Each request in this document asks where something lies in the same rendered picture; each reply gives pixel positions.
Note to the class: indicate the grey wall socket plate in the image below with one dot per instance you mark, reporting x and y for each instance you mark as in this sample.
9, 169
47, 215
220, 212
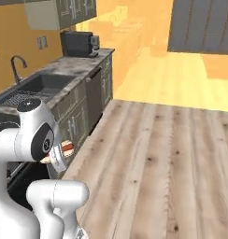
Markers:
42, 42

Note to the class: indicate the black coffee machine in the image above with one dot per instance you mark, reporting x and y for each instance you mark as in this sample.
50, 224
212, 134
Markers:
76, 43

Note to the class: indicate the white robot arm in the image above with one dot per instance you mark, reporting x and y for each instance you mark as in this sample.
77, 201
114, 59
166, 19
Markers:
13, 146

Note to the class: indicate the grey-green wall cupboard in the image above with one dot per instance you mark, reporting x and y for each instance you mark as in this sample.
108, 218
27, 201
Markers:
72, 11

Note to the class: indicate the dark curved sink tap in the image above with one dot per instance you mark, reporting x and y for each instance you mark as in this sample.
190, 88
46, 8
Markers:
16, 67

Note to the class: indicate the dark grey sink basin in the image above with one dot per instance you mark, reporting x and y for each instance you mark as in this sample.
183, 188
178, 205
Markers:
41, 84

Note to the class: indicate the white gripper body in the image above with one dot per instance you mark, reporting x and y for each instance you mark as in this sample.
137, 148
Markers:
59, 160

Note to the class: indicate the grey-green base cupboard run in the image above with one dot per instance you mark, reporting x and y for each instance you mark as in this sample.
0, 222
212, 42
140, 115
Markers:
76, 119

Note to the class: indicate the narrow grey-green base cupboard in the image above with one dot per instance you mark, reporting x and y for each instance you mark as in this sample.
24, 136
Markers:
106, 81

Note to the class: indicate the dark dishwasher door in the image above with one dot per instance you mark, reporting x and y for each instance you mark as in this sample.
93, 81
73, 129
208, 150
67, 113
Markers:
94, 99

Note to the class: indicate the hot dog in bun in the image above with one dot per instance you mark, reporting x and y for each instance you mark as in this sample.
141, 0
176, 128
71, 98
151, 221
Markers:
68, 148

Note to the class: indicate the grey tall cupboard run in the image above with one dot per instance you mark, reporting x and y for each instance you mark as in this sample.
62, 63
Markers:
201, 25

